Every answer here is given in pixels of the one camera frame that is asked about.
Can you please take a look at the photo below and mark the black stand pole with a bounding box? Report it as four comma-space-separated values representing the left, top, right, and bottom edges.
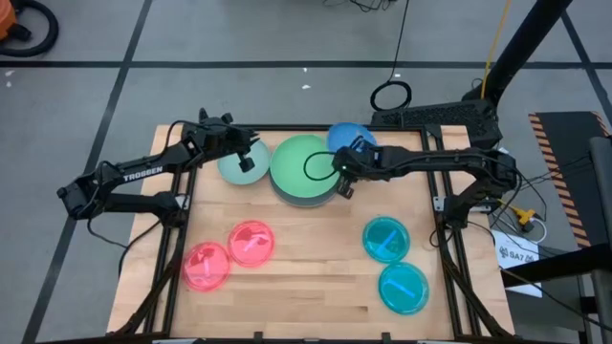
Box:
460, 0, 574, 114

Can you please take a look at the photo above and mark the black metal beam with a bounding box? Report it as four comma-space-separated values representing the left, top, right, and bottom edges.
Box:
500, 242, 612, 290

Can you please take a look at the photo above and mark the small blue plastic plate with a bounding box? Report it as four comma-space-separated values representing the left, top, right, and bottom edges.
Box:
326, 121, 379, 156

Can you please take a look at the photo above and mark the large green plastic plate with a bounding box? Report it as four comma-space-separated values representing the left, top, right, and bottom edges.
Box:
269, 134, 342, 200

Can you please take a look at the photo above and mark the yellow cable connector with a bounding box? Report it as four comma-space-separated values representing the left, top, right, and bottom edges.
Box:
508, 204, 537, 226

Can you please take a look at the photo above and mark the black cable with coil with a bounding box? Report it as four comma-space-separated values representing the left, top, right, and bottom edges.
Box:
369, 0, 414, 113

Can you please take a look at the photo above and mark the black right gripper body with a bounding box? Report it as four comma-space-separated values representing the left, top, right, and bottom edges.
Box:
332, 144, 386, 200

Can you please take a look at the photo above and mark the orange vacuum cleaner body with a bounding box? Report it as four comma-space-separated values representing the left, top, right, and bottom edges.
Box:
0, 0, 18, 42

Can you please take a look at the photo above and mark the small pale green plate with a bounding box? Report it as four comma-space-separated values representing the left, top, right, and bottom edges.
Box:
216, 138, 273, 187

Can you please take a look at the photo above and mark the black aluminium table frame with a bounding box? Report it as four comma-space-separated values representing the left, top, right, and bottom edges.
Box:
107, 108, 515, 338

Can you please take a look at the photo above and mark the grey upright post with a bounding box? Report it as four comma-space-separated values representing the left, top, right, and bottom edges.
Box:
588, 135, 612, 344

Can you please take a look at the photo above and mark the white printed paper sheet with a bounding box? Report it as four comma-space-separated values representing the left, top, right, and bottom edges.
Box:
491, 228, 544, 299

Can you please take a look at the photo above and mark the black vacuum hose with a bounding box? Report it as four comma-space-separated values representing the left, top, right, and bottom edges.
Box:
0, 0, 60, 59

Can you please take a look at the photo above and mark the black cable bundle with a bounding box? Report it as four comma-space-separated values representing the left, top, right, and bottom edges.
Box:
321, 0, 399, 13

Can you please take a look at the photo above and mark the black hazard-striped platform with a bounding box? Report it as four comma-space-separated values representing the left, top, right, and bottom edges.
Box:
527, 110, 612, 250

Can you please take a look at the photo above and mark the white cable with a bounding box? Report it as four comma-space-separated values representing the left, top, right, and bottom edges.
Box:
524, 216, 549, 246

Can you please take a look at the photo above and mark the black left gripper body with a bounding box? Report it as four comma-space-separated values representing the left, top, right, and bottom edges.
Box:
194, 113, 256, 174

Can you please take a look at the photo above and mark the yellow hanging cable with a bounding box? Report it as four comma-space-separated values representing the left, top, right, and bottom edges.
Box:
479, 0, 514, 100

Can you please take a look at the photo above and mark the teal translucent plastic plate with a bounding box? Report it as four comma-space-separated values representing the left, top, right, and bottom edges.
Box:
377, 261, 430, 317
361, 215, 412, 265

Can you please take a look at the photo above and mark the red translucent plastic plate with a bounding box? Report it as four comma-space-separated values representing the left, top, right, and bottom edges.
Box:
181, 241, 232, 293
227, 219, 277, 269

